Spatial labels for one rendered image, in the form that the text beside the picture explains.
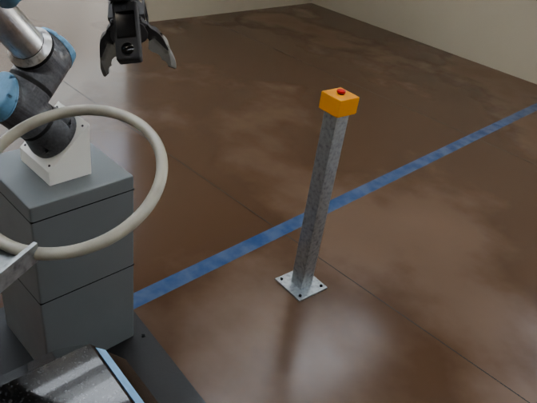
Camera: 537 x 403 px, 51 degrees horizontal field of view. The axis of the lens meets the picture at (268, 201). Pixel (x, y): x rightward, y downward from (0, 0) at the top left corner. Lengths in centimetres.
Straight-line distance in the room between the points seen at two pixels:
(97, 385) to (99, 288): 95
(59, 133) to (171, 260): 125
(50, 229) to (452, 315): 205
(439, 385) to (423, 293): 63
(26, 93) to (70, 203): 39
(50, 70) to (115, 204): 53
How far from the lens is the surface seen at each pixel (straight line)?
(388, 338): 290
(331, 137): 252
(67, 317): 238
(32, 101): 200
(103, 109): 163
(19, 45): 194
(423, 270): 339
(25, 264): 137
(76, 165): 213
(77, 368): 150
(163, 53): 122
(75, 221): 212
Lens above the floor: 196
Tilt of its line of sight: 32 degrees down
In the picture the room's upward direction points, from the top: 9 degrees clockwise
